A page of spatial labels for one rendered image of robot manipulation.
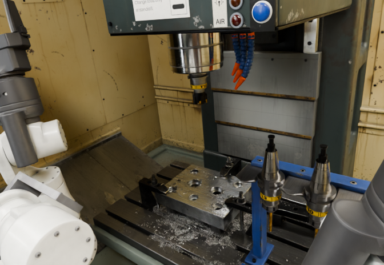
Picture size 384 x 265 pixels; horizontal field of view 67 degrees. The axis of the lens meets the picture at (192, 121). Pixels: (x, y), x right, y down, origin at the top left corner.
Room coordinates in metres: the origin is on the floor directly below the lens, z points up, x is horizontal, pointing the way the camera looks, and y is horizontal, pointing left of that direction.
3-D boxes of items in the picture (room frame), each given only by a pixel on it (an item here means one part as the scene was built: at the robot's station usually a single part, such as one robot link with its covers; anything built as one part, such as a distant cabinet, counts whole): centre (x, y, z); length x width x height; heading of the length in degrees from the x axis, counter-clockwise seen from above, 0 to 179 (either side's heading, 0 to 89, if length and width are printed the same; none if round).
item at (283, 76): (1.22, -0.30, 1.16); 0.48 x 0.05 x 0.51; 52
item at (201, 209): (0.92, -0.03, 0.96); 0.29 x 0.23 x 0.05; 52
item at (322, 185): (0.52, -0.26, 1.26); 0.04 x 0.04 x 0.07
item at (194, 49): (0.87, -0.03, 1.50); 0.16 x 0.16 x 0.12
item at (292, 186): (0.56, -0.22, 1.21); 0.07 x 0.05 x 0.01; 142
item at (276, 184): (0.59, -0.17, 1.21); 0.06 x 0.06 x 0.03
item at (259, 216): (0.67, -0.16, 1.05); 0.10 x 0.05 x 0.30; 142
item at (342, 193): (0.49, -0.30, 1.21); 0.07 x 0.05 x 0.01; 142
